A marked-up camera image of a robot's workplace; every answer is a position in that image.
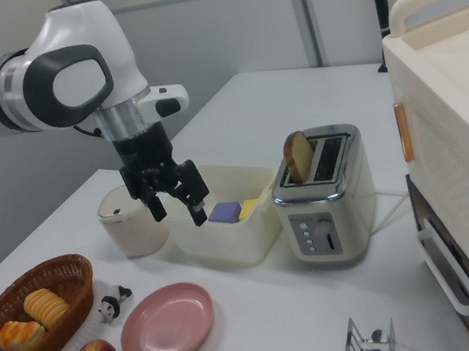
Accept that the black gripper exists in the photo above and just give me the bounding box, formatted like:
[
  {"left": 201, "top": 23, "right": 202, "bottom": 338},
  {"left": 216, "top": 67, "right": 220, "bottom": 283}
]
[{"left": 110, "top": 116, "right": 215, "bottom": 238}]

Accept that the toaster slide lever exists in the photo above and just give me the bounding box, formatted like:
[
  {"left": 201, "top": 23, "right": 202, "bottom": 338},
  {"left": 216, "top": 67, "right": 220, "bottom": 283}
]
[{"left": 314, "top": 216, "right": 335, "bottom": 239}]

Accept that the silver toaster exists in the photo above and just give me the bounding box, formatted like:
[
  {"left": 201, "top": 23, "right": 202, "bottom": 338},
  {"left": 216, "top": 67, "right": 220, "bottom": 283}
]
[{"left": 262, "top": 119, "right": 386, "bottom": 279}]

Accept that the purple block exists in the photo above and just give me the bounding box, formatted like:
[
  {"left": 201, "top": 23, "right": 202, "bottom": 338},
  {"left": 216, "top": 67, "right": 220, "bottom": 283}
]
[{"left": 205, "top": 198, "right": 245, "bottom": 229}]

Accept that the small cream lidded canister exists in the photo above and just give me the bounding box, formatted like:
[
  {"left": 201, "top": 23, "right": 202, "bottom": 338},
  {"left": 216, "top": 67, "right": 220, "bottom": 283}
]
[{"left": 93, "top": 178, "right": 172, "bottom": 263}]

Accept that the white plastic bin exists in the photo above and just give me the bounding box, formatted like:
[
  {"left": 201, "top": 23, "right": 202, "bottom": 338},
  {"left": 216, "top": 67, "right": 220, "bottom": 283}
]
[{"left": 155, "top": 153, "right": 290, "bottom": 279}]

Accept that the yellow block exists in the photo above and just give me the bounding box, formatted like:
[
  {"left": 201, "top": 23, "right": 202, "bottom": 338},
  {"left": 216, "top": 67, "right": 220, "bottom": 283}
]
[{"left": 236, "top": 197, "right": 264, "bottom": 223}]

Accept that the panda figurine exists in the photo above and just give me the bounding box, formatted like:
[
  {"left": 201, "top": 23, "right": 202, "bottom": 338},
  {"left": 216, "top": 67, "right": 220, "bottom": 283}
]
[{"left": 94, "top": 283, "right": 137, "bottom": 326}]

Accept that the pink oval plate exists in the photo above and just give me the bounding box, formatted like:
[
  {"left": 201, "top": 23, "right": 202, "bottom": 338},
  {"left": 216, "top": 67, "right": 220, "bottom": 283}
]
[{"left": 113, "top": 278, "right": 221, "bottom": 351}]

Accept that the toasted bread slice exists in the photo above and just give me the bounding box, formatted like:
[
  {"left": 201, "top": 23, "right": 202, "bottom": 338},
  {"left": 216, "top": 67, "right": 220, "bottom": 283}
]
[{"left": 279, "top": 128, "right": 320, "bottom": 186}]

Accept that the ridged yellow bread roll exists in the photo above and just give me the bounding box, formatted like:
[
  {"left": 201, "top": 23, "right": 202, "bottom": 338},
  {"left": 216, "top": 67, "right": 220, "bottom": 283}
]
[{"left": 21, "top": 285, "right": 73, "bottom": 333}]

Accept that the orange glazed pastry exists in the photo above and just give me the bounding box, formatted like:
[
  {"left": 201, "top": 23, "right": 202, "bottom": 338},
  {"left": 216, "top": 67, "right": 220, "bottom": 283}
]
[{"left": 0, "top": 315, "right": 49, "bottom": 351}]

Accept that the metal toast rack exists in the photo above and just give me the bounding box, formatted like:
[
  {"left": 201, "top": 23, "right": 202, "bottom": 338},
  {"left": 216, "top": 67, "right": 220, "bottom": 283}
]
[{"left": 337, "top": 310, "right": 398, "bottom": 351}]

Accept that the cream oven appliance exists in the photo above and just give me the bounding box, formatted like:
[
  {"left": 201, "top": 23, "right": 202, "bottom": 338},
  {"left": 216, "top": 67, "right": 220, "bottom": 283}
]
[{"left": 375, "top": 0, "right": 469, "bottom": 351}]

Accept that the white toaster power cord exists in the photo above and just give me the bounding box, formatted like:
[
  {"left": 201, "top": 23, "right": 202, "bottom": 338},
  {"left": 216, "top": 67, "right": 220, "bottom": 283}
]
[{"left": 364, "top": 186, "right": 416, "bottom": 236}]

